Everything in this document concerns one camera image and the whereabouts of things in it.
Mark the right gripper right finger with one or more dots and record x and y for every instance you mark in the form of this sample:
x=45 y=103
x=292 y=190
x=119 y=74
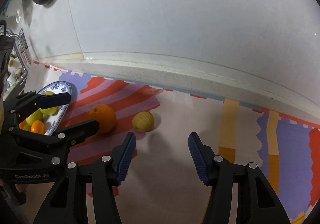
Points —
x=257 y=200

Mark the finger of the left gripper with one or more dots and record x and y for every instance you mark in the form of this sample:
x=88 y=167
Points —
x=75 y=130
x=24 y=105

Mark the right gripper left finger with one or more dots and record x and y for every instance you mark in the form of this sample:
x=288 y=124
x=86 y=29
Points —
x=66 y=201

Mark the green apple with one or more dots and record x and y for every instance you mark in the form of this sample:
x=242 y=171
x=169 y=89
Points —
x=35 y=116
x=52 y=110

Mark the small green citrus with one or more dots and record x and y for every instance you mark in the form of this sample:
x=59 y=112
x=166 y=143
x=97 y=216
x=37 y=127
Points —
x=27 y=127

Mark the large front orange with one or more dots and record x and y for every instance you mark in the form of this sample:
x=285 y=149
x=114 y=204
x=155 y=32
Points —
x=38 y=127

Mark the small yellow fruit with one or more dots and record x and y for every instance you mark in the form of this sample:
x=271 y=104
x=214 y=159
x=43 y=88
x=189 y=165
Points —
x=143 y=122

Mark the small orange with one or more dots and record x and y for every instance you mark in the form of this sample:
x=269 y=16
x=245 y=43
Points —
x=22 y=124

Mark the blue rimmed white plate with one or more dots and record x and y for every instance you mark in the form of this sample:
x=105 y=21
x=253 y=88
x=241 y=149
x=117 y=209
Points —
x=52 y=122

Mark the thin gooseneck faucet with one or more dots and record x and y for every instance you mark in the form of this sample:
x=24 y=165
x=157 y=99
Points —
x=22 y=56

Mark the colourful patterned table mat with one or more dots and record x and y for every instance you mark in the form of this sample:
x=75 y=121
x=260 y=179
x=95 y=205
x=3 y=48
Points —
x=162 y=185

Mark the teal plastic bag box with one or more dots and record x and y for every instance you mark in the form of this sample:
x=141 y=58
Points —
x=13 y=8

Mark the wire sponge basket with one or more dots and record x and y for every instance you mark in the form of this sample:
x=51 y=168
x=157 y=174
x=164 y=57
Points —
x=23 y=44

